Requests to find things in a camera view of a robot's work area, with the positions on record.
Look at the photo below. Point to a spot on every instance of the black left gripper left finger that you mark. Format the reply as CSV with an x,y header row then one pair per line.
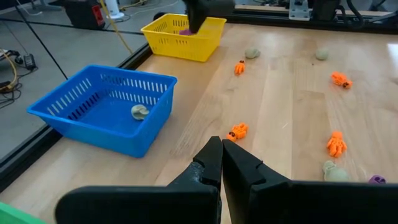
x,y
140,205

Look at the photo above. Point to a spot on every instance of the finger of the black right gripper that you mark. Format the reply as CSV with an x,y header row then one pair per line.
x,y
201,18
192,20

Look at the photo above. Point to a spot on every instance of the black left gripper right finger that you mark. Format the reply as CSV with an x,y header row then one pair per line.
x,y
311,205

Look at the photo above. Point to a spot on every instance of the yellow plastic basket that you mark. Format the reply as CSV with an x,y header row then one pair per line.
x,y
186,49

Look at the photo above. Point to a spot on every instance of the grey plastic skull toy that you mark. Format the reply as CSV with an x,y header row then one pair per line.
x,y
140,112
321,53
252,53
335,172

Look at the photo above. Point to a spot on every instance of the orange plastic Halloween toy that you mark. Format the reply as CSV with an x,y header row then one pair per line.
x,y
237,131
239,67
341,80
336,143

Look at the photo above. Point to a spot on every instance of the blue plastic basket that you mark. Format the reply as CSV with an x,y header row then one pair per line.
x,y
93,137

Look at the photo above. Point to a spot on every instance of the green plastic basket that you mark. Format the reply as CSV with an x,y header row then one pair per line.
x,y
12,214

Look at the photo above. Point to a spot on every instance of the black power adapter brick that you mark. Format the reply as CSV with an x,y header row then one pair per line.
x,y
29,61

